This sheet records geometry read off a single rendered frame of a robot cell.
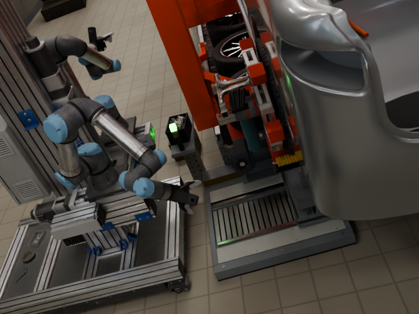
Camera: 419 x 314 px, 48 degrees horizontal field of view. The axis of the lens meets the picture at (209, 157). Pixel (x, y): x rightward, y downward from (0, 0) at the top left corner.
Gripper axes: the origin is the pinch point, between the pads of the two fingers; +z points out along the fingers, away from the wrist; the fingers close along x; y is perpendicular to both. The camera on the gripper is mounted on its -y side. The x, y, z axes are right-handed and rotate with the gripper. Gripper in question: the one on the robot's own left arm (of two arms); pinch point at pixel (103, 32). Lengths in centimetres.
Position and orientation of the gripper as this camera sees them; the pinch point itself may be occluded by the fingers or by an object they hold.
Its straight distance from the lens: 332.9
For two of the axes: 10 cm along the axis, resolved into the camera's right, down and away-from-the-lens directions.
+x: 9.6, -0.1, -2.6
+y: 1.7, 7.8, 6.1
